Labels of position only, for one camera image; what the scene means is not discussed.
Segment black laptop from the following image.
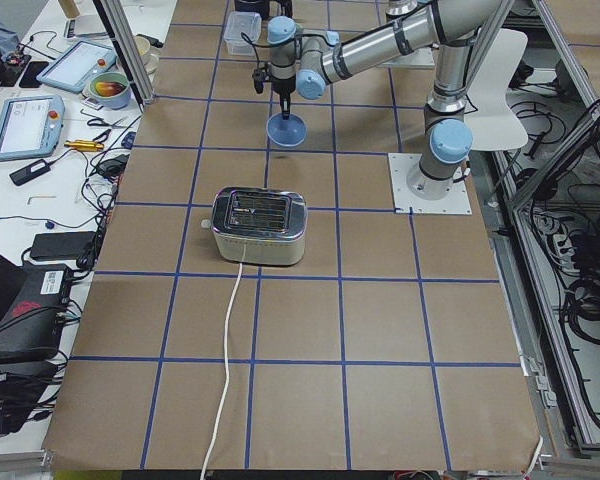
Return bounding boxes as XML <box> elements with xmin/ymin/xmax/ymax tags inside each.
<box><xmin>0</xmin><ymin>255</ymin><xmax>70</xmax><ymax>364</ymax></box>

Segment blue bowl with fruit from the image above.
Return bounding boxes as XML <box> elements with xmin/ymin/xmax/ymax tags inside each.
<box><xmin>88</xmin><ymin>72</ymin><xmax>131</xmax><ymax>110</ymax></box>

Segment white chair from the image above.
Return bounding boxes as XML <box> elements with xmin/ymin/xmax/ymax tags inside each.
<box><xmin>464</xmin><ymin>29</ymin><xmax>528</xmax><ymax>151</ymax></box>

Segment blue teach pendant far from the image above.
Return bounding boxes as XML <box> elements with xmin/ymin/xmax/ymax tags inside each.
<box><xmin>36</xmin><ymin>41</ymin><xmax>117</xmax><ymax>93</ymax></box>

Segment beige bowl with lemon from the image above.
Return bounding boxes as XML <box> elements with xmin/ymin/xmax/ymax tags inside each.
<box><xmin>134</xmin><ymin>35</ymin><xmax>160</xmax><ymax>74</ymax></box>

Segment scissors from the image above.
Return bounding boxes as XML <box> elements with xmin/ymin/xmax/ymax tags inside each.
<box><xmin>86</xmin><ymin>116</ymin><xmax>125</xmax><ymax>129</ymax></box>

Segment blue teach pendant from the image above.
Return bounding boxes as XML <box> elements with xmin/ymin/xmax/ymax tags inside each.
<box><xmin>36</xmin><ymin>41</ymin><xmax>117</xmax><ymax>93</ymax></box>
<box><xmin>0</xmin><ymin>95</ymin><xmax>65</xmax><ymax>162</ymax></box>

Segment white toaster power cord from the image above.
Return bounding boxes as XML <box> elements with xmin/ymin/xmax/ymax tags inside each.
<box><xmin>199</xmin><ymin>261</ymin><xmax>245</xmax><ymax>480</ymax></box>

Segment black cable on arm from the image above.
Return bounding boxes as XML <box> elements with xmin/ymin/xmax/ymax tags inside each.
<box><xmin>238</xmin><ymin>30</ymin><xmax>276</xmax><ymax>96</ymax></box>

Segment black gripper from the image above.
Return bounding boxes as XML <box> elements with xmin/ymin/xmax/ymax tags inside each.
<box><xmin>272</xmin><ymin>77</ymin><xmax>294</xmax><ymax>120</ymax></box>

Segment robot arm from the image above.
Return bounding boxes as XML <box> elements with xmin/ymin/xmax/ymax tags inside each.
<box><xmin>385</xmin><ymin>0</ymin><xmax>429</xmax><ymax>21</ymax></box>
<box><xmin>253</xmin><ymin>1</ymin><xmax>508</xmax><ymax>199</ymax></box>

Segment black power adapter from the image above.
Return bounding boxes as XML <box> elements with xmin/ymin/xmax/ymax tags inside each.
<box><xmin>29</xmin><ymin>231</ymin><xmax>95</xmax><ymax>261</ymax></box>

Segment blue teach pendant near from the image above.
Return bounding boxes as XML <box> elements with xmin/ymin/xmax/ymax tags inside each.
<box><xmin>0</xmin><ymin>95</ymin><xmax>65</xmax><ymax>162</ymax></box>

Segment clear plastic lidded container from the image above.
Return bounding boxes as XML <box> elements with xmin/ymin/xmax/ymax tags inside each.
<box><xmin>223</xmin><ymin>11</ymin><xmax>262</xmax><ymax>56</ymax></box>

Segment aluminium frame post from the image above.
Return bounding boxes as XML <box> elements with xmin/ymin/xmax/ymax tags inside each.
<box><xmin>93</xmin><ymin>0</ymin><xmax>155</xmax><ymax>106</ymax></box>

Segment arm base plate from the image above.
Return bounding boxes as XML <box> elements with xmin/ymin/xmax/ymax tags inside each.
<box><xmin>388</xmin><ymin>153</ymin><xmax>472</xmax><ymax>215</ymax></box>

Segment cream toaster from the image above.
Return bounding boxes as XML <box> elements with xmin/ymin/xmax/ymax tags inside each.
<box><xmin>201</xmin><ymin>186</ymin><xmax>308</xmax><ymax>266</ymax></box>

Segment yellow handled tool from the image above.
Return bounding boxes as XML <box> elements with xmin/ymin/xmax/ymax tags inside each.
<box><xmin>64</xmin><ymin>140</ymin><xmax>104</xmax><ymax>152</ymax></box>

